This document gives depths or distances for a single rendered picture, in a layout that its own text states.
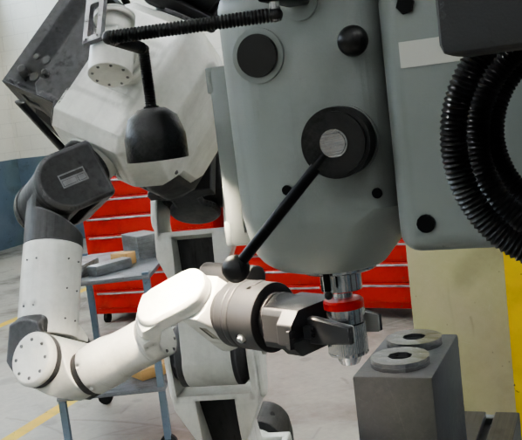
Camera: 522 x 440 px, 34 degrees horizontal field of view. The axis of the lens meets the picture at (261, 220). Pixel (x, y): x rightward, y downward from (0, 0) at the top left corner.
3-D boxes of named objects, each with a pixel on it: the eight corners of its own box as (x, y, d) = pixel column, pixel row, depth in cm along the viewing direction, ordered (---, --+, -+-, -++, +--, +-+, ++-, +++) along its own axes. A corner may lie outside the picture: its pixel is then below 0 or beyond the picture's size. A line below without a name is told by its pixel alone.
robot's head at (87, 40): (109, 72, 132) (75, 47, 126) (113, 25, 135) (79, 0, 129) (140, 59, 129) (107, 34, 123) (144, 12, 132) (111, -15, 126)
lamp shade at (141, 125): (133, 161, 103) (127, 109, 102) (192, 154, 103) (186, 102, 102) (121, 165, 96) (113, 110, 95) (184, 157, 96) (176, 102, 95)
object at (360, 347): (348, 360, 96) (343, 313, 96) (320, 354, 100) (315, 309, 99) (377, 350, 99) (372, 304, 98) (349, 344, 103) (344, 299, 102)
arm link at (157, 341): (202, 295, 108) (120, 340, 112) (243, 329, 113) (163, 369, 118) (200, 257, 112) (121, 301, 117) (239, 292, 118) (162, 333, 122)
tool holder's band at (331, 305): (343, 313, 96) (342, 305, 95) (315, 309, 99) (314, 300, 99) (372, 304, 98) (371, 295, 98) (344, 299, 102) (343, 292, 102)
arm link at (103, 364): (133, 359, 113) (26, 415, 119) (177, 369, 121) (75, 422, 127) (116, 288, 117) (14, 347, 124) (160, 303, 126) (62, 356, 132)
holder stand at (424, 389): (364, 494, 129) (350, 367, 127) (397, 436, 149) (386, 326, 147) (443, 500, 125) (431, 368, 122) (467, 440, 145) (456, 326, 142)
